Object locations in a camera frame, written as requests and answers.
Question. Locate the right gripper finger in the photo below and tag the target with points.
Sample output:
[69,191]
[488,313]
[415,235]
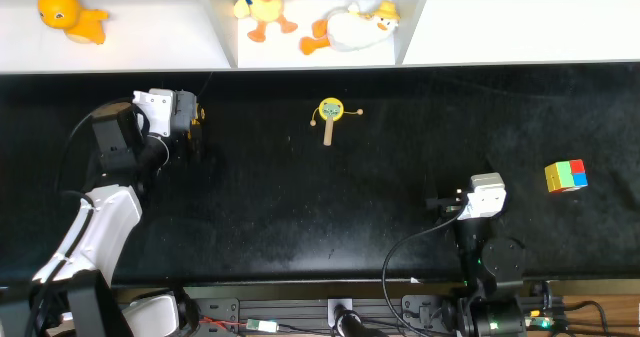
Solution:
[432,187]

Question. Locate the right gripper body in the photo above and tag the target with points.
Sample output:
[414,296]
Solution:
[445,203]

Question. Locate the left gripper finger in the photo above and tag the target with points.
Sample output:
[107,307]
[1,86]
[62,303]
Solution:
[195,142]

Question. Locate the grey and yellow toy truck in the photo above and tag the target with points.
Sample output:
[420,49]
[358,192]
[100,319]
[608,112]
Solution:
[184,109]

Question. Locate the many-coloured puzzle cube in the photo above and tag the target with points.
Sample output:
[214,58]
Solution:
[565,176]

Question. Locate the yellow rattle drum toy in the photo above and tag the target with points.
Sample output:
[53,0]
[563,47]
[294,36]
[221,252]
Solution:
[330,111]

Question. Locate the orange rubber dinosaur toy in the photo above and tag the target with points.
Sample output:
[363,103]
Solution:
[62,12]

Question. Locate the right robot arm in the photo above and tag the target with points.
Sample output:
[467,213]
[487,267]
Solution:
[502,262]

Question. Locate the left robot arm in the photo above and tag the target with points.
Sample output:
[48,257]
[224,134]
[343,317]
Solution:
[105,222]

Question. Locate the white shelf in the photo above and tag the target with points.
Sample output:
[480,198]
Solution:
[150,42]

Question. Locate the yellow plush duck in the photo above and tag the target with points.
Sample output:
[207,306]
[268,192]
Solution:
[266,7]

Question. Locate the white plush duck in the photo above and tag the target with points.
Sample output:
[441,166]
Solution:
[352,29]

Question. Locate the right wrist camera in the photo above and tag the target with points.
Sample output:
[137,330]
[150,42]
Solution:
[484,197]

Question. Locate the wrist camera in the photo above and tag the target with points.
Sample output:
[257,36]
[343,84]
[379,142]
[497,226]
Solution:
[157,109]
[484,197]

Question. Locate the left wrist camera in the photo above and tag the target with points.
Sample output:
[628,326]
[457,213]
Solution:
[157,109]

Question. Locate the mounting rail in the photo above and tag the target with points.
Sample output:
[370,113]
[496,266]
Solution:
[300,309]

